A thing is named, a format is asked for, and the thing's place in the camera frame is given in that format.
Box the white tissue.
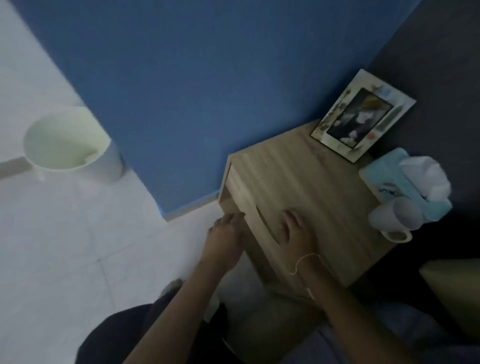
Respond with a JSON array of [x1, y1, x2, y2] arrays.
[[398, 155, 453, 202]]

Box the person's right hand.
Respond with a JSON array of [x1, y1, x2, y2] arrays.
[[279, 209, 323, 269]]

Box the white string bracelet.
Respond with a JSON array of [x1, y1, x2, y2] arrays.
[[288, 253, 323, 277]]

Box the white mug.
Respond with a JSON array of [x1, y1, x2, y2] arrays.
[[367, 196, 425, 244]]

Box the person's right forearm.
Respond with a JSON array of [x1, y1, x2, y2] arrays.
[[296, 258, 418, 364]]

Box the light blue tissue box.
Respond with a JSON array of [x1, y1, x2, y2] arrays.
[[358, 147, 454, 223]]

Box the person's black trousers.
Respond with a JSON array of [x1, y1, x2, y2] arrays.
[[74, 288, 241, 364]]

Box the white trash bin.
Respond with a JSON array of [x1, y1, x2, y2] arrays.
[[23, 106, 125, 185]]

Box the person's left hand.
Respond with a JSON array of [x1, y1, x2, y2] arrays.
[[200, 211, 247, 272]]

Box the pale photo frame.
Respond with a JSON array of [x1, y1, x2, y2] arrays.
[[310, 68, 417, 164]]

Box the wooden drawer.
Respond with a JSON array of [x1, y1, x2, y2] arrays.
[[218, 159, 312, 301]]

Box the person's left forearm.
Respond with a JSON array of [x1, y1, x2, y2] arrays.
[[121, 259, 241, 364]]

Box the wooden nightstand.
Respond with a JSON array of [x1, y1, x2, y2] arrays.
[[218, 119, 399, 301]]

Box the beige bed frame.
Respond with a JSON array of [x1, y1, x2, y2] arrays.
[[419, 258, 480, 342]]

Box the pale blue-grey bedding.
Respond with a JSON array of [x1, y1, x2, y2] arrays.
[[281, 299, 480, 364]]

